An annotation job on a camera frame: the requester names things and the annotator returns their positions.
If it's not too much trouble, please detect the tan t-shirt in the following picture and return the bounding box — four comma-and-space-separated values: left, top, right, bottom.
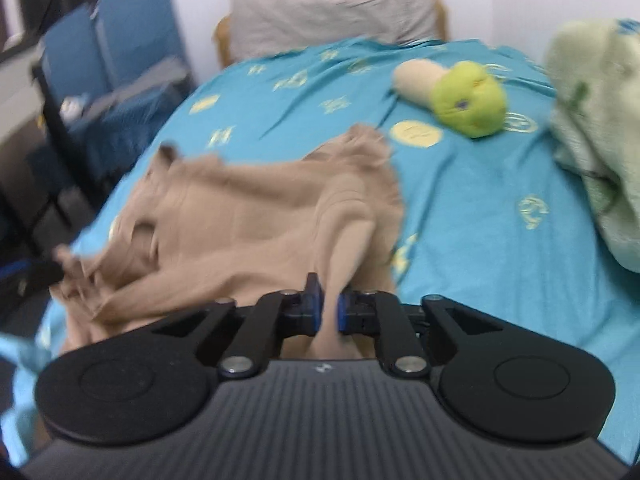
51, 124, 404, 360

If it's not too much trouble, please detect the teal bed sheet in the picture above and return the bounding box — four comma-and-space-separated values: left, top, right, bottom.
0, 34, 640, 466

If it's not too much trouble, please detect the far blue covered chair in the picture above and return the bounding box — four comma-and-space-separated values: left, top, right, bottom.
34, 4, 112, 182

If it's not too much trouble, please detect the blue covered chair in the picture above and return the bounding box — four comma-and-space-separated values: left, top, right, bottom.
34, 4, 112, 182
69, 0, 196, 162

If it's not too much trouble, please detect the near blue covered chair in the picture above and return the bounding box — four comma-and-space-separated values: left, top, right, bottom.
69, 0, 196, 162

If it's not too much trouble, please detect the green beige plush toy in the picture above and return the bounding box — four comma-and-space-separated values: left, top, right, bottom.
392, 58, 508, 139

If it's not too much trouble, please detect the grey seat cushion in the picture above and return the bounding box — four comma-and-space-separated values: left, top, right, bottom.
84, 56, 191, 118

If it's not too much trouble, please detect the grey pillow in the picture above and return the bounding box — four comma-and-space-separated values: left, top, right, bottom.
229, 0, 447, 62

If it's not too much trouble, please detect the green fleece blanket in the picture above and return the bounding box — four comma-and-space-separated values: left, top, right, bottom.
544, 18, 639, 273

